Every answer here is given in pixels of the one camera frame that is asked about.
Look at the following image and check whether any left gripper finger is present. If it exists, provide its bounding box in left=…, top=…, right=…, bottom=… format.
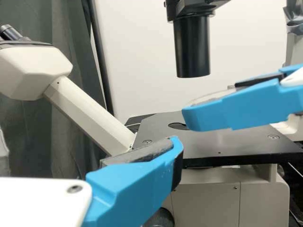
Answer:
left=81, top=135, right=184, bottom=227

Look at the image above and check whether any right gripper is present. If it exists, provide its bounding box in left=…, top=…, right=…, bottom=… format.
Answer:
left=181, top=63, right=303, bottom=132

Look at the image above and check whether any petri dish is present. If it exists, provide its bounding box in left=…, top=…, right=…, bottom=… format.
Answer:
left=189, top=89, right=237, bottom=107

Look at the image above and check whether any cream microscope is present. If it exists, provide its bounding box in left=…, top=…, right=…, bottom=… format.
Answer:
left=0, top=0, right=303, bottom=227

